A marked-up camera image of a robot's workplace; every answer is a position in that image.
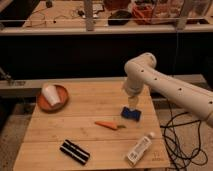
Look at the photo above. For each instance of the grey right post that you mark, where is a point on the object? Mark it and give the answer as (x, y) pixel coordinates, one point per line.
(182, 20)

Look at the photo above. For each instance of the white foam cup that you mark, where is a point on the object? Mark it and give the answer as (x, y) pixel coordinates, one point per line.
(51, 95)

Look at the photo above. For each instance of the black white striped box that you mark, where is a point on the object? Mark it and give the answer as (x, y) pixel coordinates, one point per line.
(75, 152)

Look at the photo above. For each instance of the black object on shelf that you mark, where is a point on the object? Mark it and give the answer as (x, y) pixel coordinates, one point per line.
(119, 17)

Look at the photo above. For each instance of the grey vertical post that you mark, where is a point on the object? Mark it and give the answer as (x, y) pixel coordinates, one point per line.
(88, 15)

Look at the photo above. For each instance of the orange toy carrot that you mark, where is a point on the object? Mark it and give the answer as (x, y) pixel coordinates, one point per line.
(110, 125)

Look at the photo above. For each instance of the orange basket on shelf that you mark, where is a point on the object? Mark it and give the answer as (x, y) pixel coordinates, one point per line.
(142, 14)

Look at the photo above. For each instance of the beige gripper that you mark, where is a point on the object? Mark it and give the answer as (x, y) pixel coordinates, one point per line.
(133, 101)

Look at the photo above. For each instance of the blue sponge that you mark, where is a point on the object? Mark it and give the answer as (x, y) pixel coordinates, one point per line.
(128, 114)

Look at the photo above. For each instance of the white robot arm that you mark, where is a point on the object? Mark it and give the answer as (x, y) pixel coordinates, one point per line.
(141, 71)

